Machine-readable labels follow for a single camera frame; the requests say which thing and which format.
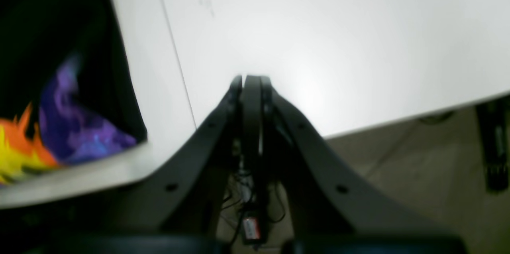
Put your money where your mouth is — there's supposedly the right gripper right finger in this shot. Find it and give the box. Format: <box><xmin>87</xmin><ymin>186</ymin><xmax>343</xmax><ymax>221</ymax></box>
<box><xmin>261</xmin><ymin>77</ymin><xmax>451</xmax><ymax>239</ymax></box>

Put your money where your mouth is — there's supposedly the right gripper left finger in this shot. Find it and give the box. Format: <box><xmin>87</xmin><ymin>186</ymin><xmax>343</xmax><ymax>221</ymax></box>
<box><xmin>80</xmin><ymin>75</ymin><xmax>243</xmax><ymax>238</ymax></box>

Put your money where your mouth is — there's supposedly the black T-shirt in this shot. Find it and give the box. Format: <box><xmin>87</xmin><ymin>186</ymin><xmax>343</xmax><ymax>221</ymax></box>
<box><xmin>0</xmin><ymin>0</ymin><xmax>147</xmax><ymax>187</ymax></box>

